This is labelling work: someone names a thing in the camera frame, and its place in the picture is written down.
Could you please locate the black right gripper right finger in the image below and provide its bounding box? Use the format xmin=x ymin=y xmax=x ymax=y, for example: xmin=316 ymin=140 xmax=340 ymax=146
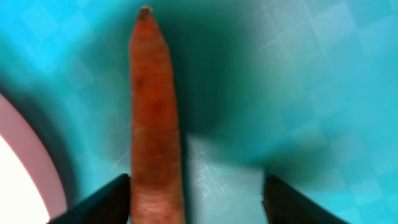
xmin=262 ymin=175 xmax=347 ymax=224

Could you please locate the large white round plate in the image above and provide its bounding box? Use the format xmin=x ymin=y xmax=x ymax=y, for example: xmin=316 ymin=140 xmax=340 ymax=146
xmin=1 ymin=96 xmax=67 ymax=223

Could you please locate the teal plastic tray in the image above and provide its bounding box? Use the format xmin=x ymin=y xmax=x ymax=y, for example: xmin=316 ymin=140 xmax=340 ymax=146
xmin=1 ymin=0 xmax=397 ymax=223

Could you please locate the orange carrot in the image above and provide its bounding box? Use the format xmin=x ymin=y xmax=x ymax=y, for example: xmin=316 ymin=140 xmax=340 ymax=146
xmin=129 ymin=6 xmax=185 ymax=224

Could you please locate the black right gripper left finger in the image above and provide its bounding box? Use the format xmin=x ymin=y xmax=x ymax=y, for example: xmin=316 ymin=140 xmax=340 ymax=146
xmin=49 ymin=174 xmax=130 ymax=224

